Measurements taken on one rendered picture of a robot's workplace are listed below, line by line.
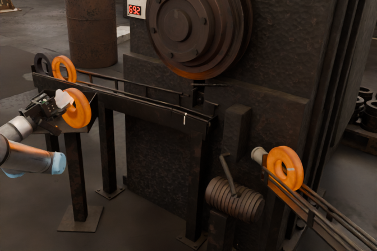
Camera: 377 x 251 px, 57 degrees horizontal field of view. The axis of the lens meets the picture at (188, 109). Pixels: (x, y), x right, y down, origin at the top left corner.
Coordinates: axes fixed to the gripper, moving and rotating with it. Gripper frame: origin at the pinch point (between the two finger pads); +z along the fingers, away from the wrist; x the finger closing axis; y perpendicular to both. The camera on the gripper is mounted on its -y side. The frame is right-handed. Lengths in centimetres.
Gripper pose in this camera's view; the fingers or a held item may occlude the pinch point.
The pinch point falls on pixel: (72, 97)
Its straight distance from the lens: 139.9
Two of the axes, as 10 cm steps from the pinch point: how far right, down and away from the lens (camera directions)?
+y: -1.3, -7.9, -6.0
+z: 5.6, -5.6, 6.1
